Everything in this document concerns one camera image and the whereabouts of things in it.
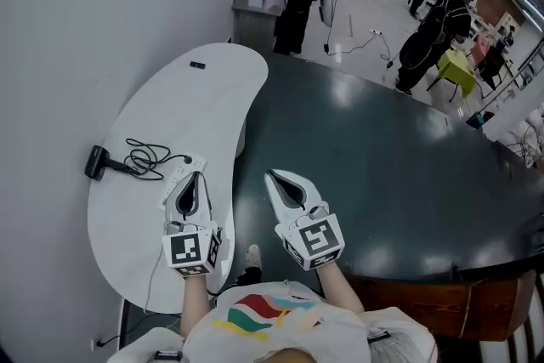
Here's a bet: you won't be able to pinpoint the person's left forearm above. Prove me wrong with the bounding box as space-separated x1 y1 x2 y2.
180 274 213 337

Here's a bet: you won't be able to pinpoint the person's right forearm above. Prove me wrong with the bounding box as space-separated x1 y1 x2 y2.
316 265 366 315

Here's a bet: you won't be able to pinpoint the person's black trousers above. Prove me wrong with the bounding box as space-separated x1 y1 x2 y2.
233 265 263 288

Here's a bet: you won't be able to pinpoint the black cable loop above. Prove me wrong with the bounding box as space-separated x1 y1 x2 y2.
123 139 188 182

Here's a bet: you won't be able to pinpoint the yellow-green chair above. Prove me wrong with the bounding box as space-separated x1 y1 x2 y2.
427 48 478 101

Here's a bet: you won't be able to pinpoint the thin white cable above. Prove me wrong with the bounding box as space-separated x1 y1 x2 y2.
143 254 165 314

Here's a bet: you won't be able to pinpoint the black floor cable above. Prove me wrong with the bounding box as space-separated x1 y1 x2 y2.
323 29 394 69

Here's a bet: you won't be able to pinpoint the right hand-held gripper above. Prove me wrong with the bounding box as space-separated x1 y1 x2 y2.
264 168 345 271

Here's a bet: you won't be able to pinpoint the white bag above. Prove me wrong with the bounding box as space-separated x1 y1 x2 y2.
318 0 343 27

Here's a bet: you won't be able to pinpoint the grey harness strap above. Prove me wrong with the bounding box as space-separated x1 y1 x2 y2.
152 348 184 363
365 329 409 354

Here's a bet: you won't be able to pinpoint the black hair dryer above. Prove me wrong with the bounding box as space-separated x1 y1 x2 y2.
83 145 133 183

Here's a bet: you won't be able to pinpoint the white power strip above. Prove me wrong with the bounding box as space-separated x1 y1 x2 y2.
159 151 208 212

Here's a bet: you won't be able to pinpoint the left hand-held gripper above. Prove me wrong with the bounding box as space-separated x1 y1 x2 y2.
161 171 223 280

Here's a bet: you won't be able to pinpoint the grey sneaker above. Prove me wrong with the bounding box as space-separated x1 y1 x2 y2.
244 244 262 269

